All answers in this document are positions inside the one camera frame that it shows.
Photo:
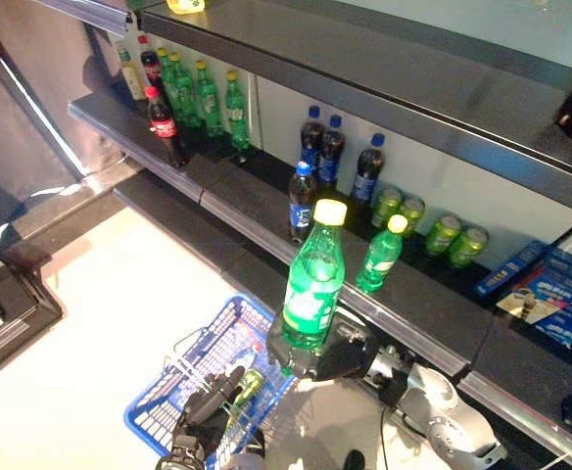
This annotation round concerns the glossy dark stone ledge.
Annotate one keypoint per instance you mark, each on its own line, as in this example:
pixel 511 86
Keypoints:
pixel 70 205

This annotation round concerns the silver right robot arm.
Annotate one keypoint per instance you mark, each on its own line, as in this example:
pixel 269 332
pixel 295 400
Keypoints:
pixel 443 411

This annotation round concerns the black low display cabinet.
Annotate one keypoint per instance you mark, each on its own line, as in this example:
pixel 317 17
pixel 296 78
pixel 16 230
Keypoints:
pixel 12 313

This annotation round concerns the blue plastic shopping basket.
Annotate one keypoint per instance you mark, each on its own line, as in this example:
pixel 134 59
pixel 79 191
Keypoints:
pixel 141 431

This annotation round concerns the green Sprite bottle yellow cap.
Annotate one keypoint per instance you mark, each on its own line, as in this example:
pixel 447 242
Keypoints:
pixel 313 294
pixel 165 73
pixel 183 93
pixel 379 254
pixel 207 98
pixel 237 112

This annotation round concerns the green bottle in basket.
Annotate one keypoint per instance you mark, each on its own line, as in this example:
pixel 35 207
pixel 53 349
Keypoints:
pixel 249 384

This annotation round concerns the yellow green package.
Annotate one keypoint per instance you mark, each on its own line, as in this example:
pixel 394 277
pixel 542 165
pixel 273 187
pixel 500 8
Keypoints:
pixel 183 5

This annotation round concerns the green soda can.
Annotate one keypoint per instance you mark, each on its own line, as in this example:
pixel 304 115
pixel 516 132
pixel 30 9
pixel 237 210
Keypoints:
pixel 412 214
pixel 468 245
pixel 386 205
pixel 443 235

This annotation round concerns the blue Oreo cookie box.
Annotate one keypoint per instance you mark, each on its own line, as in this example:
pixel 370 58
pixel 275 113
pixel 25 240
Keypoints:
pixel 567 262
pixel 550 303

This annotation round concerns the white drink bottle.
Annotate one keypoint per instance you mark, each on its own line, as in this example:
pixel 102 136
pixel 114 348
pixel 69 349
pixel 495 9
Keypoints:
pixel 130 78

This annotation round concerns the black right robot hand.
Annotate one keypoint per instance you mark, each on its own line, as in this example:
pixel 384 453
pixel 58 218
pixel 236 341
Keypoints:
pixel 340 357

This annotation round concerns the Coca-Cola bottle red label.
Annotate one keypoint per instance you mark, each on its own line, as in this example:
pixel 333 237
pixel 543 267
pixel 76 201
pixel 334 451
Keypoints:
pixel 166 132
pixel 149 66

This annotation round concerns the slim navy cookie box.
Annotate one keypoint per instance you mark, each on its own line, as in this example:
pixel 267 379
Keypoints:
pixel 506 271

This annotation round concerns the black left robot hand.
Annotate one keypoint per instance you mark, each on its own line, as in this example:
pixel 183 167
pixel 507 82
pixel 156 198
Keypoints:
pixel 203 416

